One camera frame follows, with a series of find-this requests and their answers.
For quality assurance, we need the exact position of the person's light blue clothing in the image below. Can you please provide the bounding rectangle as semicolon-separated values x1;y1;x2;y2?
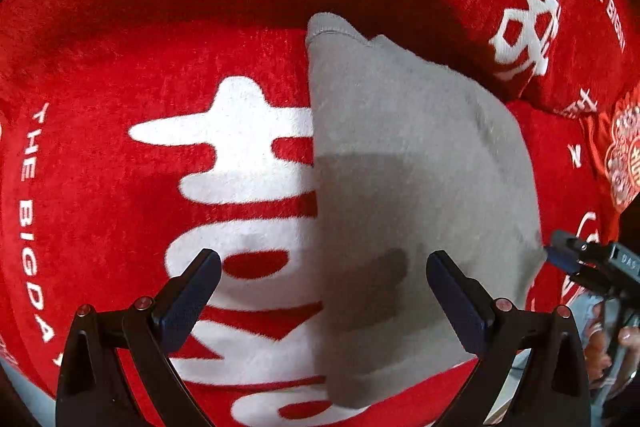
572;294;640;390

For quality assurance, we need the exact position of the small grey cloth garment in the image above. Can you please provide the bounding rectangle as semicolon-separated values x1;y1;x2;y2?
305;12;546;410

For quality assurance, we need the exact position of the red printed blanket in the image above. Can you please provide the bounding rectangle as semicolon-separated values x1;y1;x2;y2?
0;0;640;427

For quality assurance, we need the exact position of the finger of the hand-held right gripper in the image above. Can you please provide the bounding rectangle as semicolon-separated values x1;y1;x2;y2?
544;229;590;274

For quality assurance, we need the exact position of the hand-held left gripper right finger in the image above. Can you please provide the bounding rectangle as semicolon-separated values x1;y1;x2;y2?
426;250;591;427

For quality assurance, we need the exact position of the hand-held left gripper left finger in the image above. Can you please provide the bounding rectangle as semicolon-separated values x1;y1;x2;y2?
56;248;222;427

